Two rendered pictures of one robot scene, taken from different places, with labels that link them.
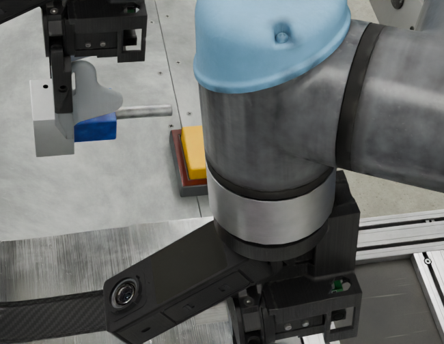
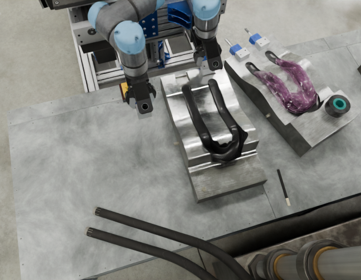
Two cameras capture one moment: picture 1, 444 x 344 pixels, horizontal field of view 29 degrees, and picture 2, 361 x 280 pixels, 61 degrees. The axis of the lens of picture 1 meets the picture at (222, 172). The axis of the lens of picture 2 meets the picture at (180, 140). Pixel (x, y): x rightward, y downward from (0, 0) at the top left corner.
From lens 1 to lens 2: 0.86 m
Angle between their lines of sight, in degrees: 43
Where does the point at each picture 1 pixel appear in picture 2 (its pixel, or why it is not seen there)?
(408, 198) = (63, 92)
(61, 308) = (189, 107)
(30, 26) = (81, 145)
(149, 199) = not seen: hidden behind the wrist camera
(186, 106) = (110, 99)
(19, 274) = (182, 116)
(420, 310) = (115, 83)
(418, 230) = (89, 81)
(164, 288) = (216, 54)
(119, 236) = (169, 98)
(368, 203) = not seen: hidden behind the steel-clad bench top
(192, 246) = (209, 48)
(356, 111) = not seen: outside the picture
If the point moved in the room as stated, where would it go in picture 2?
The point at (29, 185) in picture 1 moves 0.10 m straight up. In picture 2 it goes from (143, 133) to (140, 122)
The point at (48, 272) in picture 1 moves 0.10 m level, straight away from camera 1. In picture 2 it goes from (181, 111) to (155, 117)
